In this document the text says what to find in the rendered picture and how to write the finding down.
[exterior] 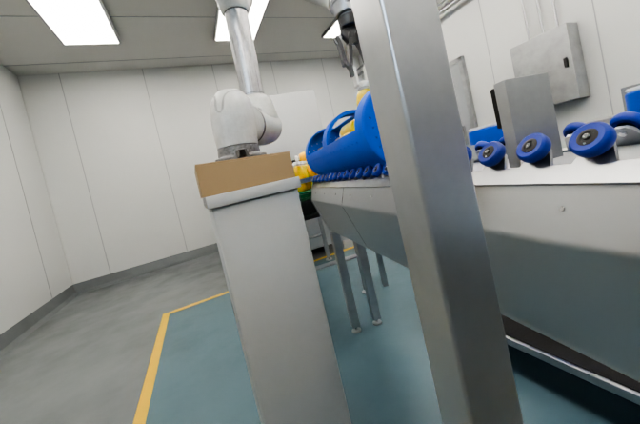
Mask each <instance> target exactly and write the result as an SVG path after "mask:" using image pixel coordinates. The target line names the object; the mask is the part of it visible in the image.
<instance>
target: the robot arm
mask: <svg viewBox="0 0 640 424"><path fill-rule="evenodd" d="M215 1H216V3H217V5H218V7H219V10H220V11H221V13H222V15H223V16H224V17H225V19H226V24H227V28H228V33H229V38H230V46H231V50H232V55H233V60H234V65H235V69H236V73H237V78H238V83H239V88H240V90H238V89H226V90H221V91H218V92H217V93H216V94H215V95H214V96H213V97H212V100H211V105H210V122H211V127H212V132H213V137H214V141H215V144H216V148H217V152H218V159H216V160H215V162H217V161H224V160H231V159H237V158H244V157H251V156H257V155H264V154H267V153H266V152H260V149H259V146H265V145H268V144H271V143H273V142H274V141H276V140H277V139H278V138H279V136H280V135H281V132H282V123H281V120H280V118H279V116H278V114H277V112H276V110H275V108H274V106H273V104H272V101H271V99H270V98H269V97H268V96H267V95H265V94H264V90H263V85H262V80H261V75H260V71H259V67H258V62H257V57H256V52H255V47H254V44H253V39H252V34H251V29H250V20H249V14H250V8H251V6H252V2H253V0H215ZM305 1H308V2H310V3H312V4H315V5H319V6H322V7H325V8H327V9H328V10H329V11H330V14H333V15H334V18H335V20H336V21H338V25H339V30H340V35H336V36H335V38H334V40H333V42H334V43H335V45H336V46H337V49H338V53H339V56H340V60H341V64H342V67H343V68H344V67H346V68H347V70H349V73H350V78H352V80H353V84H354V88H355V89H357V88H358V87H359V86H360V85H359V80H358V75H357V70H356V66H355V65H353V58H352V45H355V46H356V48H357V49H358V51H359V53H360V56H361V58H362V61H363V63H364V59H363V55H362V51H361V47H360V42H359V37H358V33H357V28H356V25H355V20H354V15H353V11H352V6H351V2H350V0H305ZM342 39H343V41H344V42H345V43H346V49H347V57H346V54H345V50H344V47H343V43H342Z"/></svg>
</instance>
